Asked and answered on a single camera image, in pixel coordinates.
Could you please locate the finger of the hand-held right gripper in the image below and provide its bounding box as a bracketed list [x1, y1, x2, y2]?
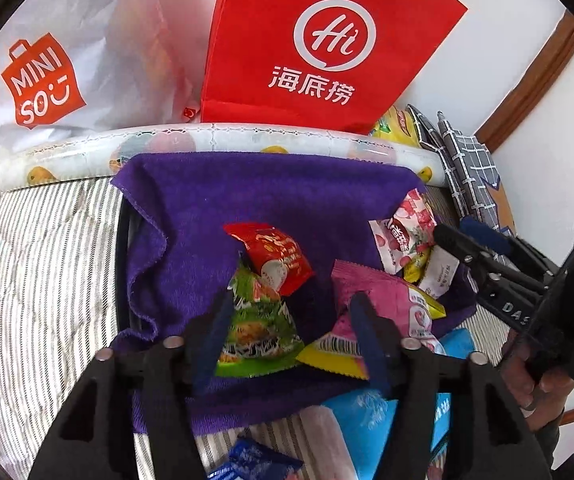
[461, 216, 554, 282]
[432, 223, 498, 287]

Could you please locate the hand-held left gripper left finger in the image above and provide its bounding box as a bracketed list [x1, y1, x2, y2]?
[27, 287, 238, 480]

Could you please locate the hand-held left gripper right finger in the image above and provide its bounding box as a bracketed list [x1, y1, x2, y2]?
[348, 291, 552, 480]

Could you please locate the magenta snack packet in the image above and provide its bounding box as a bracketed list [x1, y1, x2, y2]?
[297, 260, 448, 378]

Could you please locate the green snack packet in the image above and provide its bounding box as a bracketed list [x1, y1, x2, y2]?
[214, 255, 305, 378]

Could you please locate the lychee-print snack packet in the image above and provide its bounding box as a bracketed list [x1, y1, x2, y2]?
[369, 187, 440, 276]

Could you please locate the red snack packet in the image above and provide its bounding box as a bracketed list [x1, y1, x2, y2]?
[223, 222, 315, 296]

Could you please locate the person's right forearm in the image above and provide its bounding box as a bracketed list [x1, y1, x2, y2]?
[537, 400, 574, 480]

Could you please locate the person's right hand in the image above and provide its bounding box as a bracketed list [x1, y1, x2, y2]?
[499, 332, 568, 416]

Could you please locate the small white packet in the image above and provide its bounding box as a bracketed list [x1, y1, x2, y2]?
[419, 247, 460, 301]

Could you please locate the small yellow packet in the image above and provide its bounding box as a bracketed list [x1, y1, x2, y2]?
[403, 247, 435, 283]

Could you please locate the dark checked cloth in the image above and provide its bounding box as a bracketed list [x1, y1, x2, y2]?
[406, 105, 518, 268]

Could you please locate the light blue plastic bag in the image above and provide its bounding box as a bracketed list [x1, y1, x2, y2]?
[324, 327, 478, 480]

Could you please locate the dark blue snack packet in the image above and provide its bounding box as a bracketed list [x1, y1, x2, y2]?
[206, 437, 304, 480]

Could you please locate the purple towel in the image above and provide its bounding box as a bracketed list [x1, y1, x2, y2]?
[110, 151, 478, 436]

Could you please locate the yellow chips bag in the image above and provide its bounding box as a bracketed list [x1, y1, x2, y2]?
[369, 105, 425, 148]

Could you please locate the fruit-print rolled mat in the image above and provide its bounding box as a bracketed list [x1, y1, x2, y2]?
[0, 122, 448, 192]

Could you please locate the red paper bag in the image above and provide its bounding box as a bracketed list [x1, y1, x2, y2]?
[199, 0, 468, 136]

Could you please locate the white plastic shopping bag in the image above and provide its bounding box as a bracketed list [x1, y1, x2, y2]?
[0, 0, 218, 153]

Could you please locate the wooden door frame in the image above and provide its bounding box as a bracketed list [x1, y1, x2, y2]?
[474, 10, 574, 151]

